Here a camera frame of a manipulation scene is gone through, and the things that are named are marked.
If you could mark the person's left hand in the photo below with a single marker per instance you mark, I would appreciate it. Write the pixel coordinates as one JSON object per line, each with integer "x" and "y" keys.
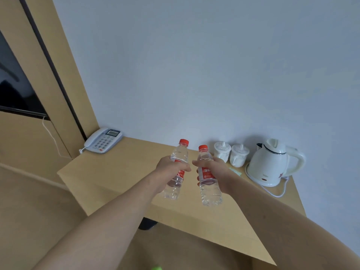
{"x": 164, "y": 172}

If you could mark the person's right hand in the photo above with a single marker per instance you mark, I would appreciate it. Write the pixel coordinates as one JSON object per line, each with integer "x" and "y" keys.
{"x": 222, "y": 174}

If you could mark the person's left thumb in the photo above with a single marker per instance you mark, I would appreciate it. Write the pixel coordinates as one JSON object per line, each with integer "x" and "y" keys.
{"x": 182, "y": 165}

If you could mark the person's right thumb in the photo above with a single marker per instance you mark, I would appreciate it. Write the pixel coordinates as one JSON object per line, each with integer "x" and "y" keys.
{"x": 203, "y": 163}

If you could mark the red-capped clear water bottle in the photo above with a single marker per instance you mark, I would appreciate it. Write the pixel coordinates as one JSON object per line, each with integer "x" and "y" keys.
{"x": 209, "y": 191}
{"x": 181, "y": 153}

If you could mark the person's right forearm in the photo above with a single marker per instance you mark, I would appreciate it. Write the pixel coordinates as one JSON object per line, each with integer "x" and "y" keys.
{"x": 284, "y": 227}

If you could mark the person's left forearm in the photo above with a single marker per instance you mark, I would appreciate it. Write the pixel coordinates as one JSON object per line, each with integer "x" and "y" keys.
{"x": 107, "y": 224}

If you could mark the white lidded cup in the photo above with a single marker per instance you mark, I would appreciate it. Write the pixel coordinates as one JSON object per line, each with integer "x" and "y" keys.
{"x": 239, "y": 157}
{"x": 222, "y": 151}

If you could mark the pale green packet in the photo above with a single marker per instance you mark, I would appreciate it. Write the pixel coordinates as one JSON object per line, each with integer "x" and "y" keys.
{"x": 235, "y": 171}

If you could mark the white electric kettle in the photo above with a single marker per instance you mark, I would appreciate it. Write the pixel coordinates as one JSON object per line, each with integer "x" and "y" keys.
{"x": 268, "y": 165}

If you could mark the grey desk telephone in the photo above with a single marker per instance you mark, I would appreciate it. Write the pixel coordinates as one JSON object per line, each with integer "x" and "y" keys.
{"x": 102, "y": 140}

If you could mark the black television screen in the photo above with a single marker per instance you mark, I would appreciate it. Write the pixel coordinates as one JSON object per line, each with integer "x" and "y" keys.
{"x": 14, "y": 84}

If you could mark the wooden wall panel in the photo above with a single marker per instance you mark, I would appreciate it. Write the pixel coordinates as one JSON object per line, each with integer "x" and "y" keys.
{"x": 42, "y": 61}

